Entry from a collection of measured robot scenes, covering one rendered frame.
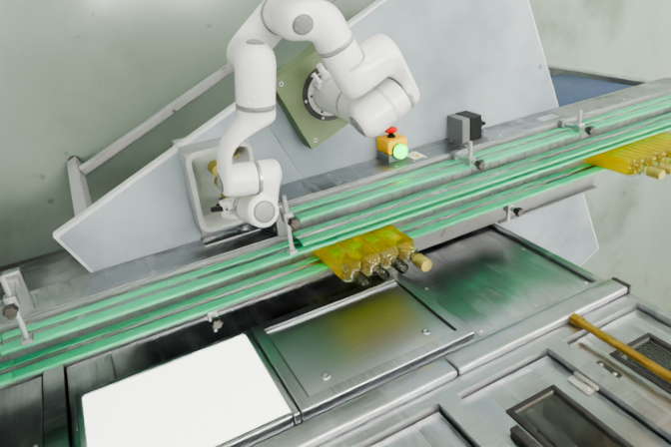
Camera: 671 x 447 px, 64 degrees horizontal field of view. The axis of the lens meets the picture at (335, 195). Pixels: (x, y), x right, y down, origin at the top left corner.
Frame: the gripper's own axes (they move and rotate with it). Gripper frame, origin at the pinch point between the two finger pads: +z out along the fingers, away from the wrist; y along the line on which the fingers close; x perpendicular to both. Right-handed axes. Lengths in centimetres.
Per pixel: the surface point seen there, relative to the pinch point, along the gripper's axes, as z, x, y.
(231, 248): -0.4, -12.4, -3.4
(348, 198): -8.5, -6.0, 30.0
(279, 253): -7.3, -15.8, 7.3
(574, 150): -9, -11, 117
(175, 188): 6.4, 6.4, -12.9
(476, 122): -2, 5, 83
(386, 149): 0.1, 3.7, 49.6
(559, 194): 2, -28, 119
